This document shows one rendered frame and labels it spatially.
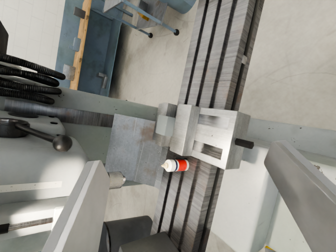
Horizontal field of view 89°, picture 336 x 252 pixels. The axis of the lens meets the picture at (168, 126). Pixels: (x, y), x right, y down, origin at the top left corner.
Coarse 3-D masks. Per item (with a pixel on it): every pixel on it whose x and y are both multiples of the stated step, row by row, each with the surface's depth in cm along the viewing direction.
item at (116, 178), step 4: (108, 172) 46; (112, 172) 47; (116, 172) 48; (120, 172) 48; (112, 176) 46; (116, 176) 46; (120, 176) 47; (112, 180) 45; (116, 180) 46; (120, 180) 47; (112, 184) 45; (116, 184) 46; (120, 184) 47; (112, 188) 46; (116, 188) 48
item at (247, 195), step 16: (256, 144) 57; (256, 160) 51; (224, 176) 59; (240, 176) 55; (256, 176) 51; (224, 192) 58; (240, 192) 54; (256, 192) 50; (272, 192) 53; (224, 208) 58; (240, 208) 53; (256, 208) 50; (272, 208) 55; (224, 224) 57; (240, 224) 53; (256, 224) 50; (224, 240) 56; (240, 240) 52; (256, 240) 52
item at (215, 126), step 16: (160, 112) 67; (176, 112) 60; (208, 112) 49; (224, 112) 44; (240, 112) 43; (208, 128) 48; (224, 128) 44; (240, 128) 44; (160, 144) 58; (208, 144) 47; (224, 144) 43; (208, 160) 47; (224, 160) 43; (240, 160) 46
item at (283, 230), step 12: (264, 144) 79; (312, 156) 67; (324, 156) 81; (324, 168) 48; (276, 204) 56; (276, 216) 56; (288, 216) 53; (276, 228) 56; (288, 228) 53; (276, 240) 55; (288, 240) 53; (300, 240) 50
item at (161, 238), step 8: (160, 232) 66; (136, 240) 60; (144, 240) 61; (152, 240) 62; (160, 240) 63; (168, 240) 64; (120, 248) 56; (128, 248) 56; (136, 248) 57; (144, 248) 58; (152, 248) 59; (160, 248) 59; (168, 248) 60; (176, 248) 61
